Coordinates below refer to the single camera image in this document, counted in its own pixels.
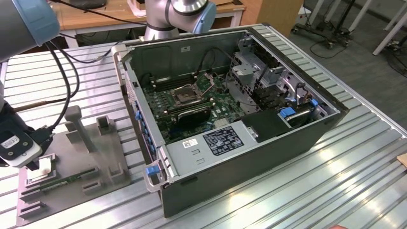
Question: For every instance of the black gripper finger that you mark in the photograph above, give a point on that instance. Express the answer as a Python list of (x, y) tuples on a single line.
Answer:
[(32, 165)]

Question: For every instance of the silver CPU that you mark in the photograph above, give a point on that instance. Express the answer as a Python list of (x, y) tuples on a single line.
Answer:
[(44, 167)]

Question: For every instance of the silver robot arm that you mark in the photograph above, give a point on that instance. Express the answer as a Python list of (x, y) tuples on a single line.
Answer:
[(28, 21)]

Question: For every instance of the black RAM slot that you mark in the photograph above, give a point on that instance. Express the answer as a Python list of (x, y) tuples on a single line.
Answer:
[(172, 80), (175, 84), (187, 107)]

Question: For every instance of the CPU socket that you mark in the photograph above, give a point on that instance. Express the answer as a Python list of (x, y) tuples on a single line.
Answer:
[(187, 96)]

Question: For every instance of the green RAM stick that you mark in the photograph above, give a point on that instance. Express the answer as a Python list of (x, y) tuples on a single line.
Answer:
[(60, 182)]

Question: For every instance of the grey parts rack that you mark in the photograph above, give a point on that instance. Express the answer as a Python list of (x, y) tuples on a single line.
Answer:
[(72, 162)]

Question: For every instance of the blue case latch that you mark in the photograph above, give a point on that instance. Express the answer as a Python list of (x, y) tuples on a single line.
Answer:
[(151, 171)]

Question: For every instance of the silver power supply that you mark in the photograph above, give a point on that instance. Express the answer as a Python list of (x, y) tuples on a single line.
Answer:
[(191, 162)]

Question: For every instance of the wooden desk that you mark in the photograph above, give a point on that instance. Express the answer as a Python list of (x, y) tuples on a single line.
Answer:
[(104, 16)]

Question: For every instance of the black monitor base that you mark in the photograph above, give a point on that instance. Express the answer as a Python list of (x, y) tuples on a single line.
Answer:
[(91, 3)]

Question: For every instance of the white paper box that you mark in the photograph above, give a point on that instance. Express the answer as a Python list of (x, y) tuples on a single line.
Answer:
[(136, 9)]

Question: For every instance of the small silver heatsink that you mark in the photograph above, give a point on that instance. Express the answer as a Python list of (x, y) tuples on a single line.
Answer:
[(220, 122)]

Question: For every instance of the green motherboard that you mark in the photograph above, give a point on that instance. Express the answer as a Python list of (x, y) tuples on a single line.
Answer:
[(221, 105)]

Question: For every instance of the black PC case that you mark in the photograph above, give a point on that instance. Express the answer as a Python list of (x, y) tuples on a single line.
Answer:
[(237, 186)]

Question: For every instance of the black plastic shroud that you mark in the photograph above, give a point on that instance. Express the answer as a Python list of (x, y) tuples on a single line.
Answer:
[(267, 127)]

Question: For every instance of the silver drive cage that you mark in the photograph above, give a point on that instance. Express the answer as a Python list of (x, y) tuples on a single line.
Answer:
[(244, 69)]

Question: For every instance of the flat brown cardboard box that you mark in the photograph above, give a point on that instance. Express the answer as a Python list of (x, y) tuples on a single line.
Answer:
[(233, 3)]

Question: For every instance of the wooden cabinet panel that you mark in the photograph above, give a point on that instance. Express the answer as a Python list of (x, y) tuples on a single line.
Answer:
[(273, 14)]

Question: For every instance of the black wheeled stand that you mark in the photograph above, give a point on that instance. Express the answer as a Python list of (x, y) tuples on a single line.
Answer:
[(340, 19)]

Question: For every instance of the brown cardboard piece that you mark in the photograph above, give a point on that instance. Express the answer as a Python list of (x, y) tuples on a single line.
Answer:
[(403, 161)]

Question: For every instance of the white desk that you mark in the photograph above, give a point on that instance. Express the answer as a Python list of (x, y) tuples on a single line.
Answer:
[(380, 44)]

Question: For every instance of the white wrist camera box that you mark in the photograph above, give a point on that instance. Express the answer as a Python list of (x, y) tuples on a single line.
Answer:
[(19, 152)]

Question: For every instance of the silver metal bracket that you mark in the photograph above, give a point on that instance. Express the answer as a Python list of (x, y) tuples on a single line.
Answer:
[(300, 93)]

